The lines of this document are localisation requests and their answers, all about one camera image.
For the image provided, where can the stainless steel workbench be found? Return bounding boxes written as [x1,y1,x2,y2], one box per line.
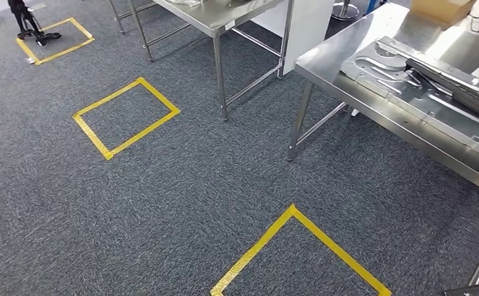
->
[286,2,479,287]

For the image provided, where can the white panel board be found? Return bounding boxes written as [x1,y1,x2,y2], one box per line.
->
[251,0,337,77]

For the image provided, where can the chrome stanchion base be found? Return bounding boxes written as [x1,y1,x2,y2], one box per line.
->
[330,0,361,22]

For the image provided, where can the pressed sheet metal panel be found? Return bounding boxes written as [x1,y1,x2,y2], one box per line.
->
[340,36,479,165]

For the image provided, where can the brown cardboard box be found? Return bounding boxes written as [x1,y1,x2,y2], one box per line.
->
[409,0,478,26]

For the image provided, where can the black tripod stand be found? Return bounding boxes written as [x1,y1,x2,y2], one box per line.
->
[7,0,63,47]

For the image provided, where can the steel frame table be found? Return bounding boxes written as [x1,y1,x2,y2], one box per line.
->
[107,0,294,122]

